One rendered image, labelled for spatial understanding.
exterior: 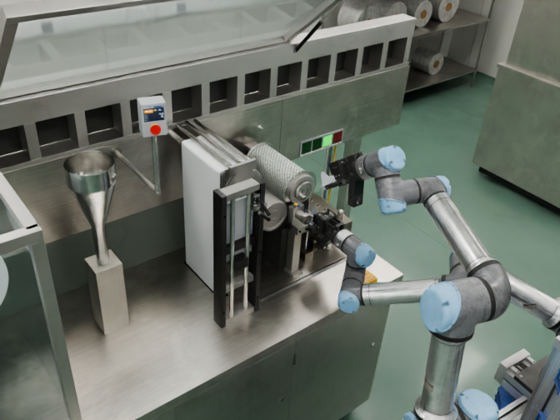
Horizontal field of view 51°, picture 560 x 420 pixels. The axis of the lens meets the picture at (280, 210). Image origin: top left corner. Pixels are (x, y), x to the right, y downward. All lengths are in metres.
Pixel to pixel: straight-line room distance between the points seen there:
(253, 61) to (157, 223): 0.70
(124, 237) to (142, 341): 0.41
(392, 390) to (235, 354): 1.33
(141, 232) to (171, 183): 0.22
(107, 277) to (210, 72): 0.78
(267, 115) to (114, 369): 1.09
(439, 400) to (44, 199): 1.33
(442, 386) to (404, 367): 1.63
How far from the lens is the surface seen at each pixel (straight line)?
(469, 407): 1.81
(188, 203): 2.14
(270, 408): 2.37
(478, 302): 1.52
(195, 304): 2.17
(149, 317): 2.14
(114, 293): 2.01
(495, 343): 3.57
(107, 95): 1.97
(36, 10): 1.42
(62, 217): 2.10
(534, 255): 4.33
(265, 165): 2.20
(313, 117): 2.53
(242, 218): 1.88
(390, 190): 1.72
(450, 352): 1.59
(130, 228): 2.24
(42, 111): 1.91
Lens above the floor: 2.40
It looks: 35 degrees down
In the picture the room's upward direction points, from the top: 4 degrees clockwise
